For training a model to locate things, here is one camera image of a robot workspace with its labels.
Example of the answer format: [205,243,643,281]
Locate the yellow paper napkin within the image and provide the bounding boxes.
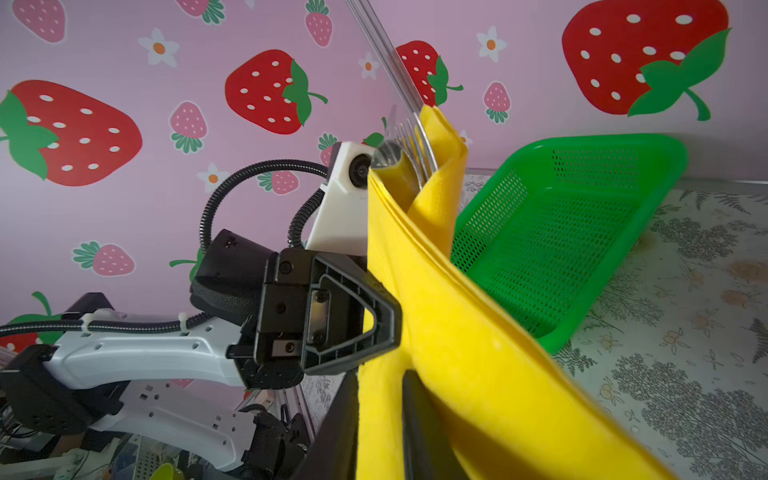
[355,106,670,479]

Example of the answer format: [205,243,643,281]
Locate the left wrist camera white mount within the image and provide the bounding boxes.
[305,142,374,256]

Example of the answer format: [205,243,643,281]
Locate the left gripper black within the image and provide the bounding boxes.
[190,230,402,390]

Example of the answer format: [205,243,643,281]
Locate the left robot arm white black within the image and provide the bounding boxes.
[1,154,402,479]

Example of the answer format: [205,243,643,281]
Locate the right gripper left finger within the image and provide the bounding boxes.
[292,371,359,480]

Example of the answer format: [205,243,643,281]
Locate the green plastic basket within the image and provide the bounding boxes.
[450,134,689,354]

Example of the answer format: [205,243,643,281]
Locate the silver spoon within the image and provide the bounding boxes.
[371,139,416,181]

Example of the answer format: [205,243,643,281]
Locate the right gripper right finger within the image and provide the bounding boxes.
[402,370,468,480]

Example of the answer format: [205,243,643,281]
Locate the silver fork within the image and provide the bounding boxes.
[394,115,438,189]

